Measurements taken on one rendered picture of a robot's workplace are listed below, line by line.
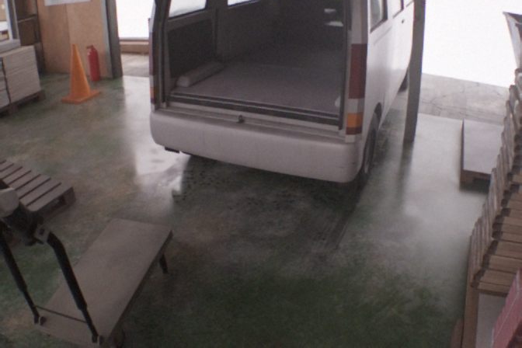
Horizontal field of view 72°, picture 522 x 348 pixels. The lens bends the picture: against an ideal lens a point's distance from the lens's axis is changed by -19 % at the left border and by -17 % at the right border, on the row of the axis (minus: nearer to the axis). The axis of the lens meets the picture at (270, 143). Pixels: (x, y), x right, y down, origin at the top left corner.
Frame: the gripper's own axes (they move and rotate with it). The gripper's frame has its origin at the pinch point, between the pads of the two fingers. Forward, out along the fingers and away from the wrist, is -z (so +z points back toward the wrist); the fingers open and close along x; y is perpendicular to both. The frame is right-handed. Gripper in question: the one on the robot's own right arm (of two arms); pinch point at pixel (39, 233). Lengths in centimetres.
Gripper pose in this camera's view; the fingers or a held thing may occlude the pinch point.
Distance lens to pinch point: 148.5
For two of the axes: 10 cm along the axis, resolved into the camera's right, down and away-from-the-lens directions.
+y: -9.8, -0.6, 1.7
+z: -1.0, -5.7, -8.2
